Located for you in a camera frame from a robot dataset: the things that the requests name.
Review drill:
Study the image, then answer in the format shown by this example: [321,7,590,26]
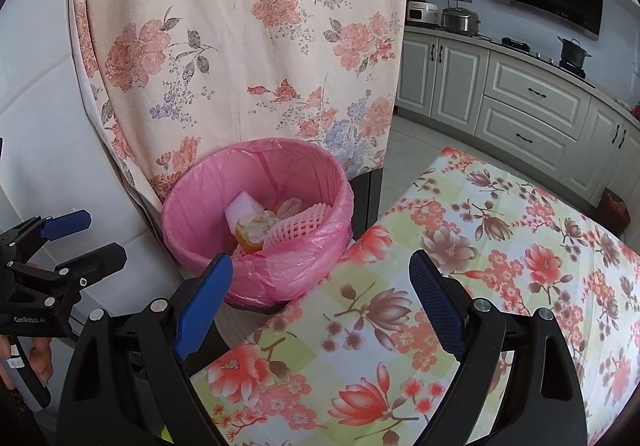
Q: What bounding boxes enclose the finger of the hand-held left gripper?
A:
[0,243,127,313]
[0,209,92,263]

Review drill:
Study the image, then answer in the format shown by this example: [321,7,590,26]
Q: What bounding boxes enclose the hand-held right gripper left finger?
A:
[57,252,235,446]

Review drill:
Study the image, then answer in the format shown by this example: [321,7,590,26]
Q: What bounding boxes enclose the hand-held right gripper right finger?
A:
[408,250,588,446]

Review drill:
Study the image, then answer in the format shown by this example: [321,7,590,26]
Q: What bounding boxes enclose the pink-lined trash bin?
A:
[161,137,355,311]

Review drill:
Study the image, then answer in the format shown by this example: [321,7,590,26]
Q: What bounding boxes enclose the white foam roll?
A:
[225,193,263,234]

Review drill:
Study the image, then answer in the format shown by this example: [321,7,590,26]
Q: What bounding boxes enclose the large pink foam net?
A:
[262,203,333,249]

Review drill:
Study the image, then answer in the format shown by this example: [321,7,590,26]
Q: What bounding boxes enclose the white tissue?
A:
[275,197,303,219]

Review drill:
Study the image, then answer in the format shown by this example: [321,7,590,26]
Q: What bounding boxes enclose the person's left hand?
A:
[0,335,55,389]

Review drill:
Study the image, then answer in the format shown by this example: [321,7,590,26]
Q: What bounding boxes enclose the floral tablecloth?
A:
[187,147,640,446]

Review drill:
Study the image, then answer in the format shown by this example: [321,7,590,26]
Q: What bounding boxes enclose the black chair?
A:
[350,168,383,239]

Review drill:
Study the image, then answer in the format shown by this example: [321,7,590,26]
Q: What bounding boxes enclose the red bag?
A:
[597,188,631,229]

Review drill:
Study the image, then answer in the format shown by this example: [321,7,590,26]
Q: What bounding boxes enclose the cream lower cabinets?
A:
[397,28,640,217]

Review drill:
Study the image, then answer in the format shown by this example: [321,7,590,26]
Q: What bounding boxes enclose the floral curtain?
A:
[67,0,408,207]

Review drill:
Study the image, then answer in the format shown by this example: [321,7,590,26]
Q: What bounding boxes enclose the black gas stove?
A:
[501,38,588,76]

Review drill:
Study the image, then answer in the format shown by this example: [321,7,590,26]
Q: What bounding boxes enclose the steel rice cooker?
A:
[440,7,481,36]

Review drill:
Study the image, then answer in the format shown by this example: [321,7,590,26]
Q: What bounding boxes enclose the black cooking pot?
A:
[557,36,592,69]

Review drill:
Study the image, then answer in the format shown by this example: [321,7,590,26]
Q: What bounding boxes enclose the white rice cooker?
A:
[406,0,441,24]

